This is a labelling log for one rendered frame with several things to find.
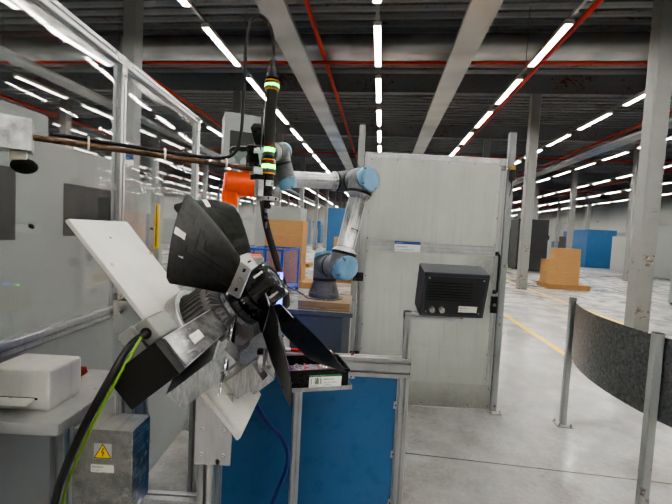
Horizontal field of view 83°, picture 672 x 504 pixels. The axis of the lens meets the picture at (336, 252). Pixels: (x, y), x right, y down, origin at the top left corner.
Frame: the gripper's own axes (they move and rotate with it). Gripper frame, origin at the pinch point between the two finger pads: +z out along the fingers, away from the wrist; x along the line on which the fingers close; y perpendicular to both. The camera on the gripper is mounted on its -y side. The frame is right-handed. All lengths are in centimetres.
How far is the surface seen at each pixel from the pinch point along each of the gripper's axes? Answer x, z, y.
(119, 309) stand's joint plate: 11, 46, 41
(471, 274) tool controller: -82, -30, 43
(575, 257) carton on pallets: -465, -1131, 326
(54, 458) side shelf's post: 29, 59, 86
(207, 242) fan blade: -15, 44, 19
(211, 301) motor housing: -12, 38, 38
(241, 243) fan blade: -10.2, 19.6, 26.6
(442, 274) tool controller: -71, -26, 44
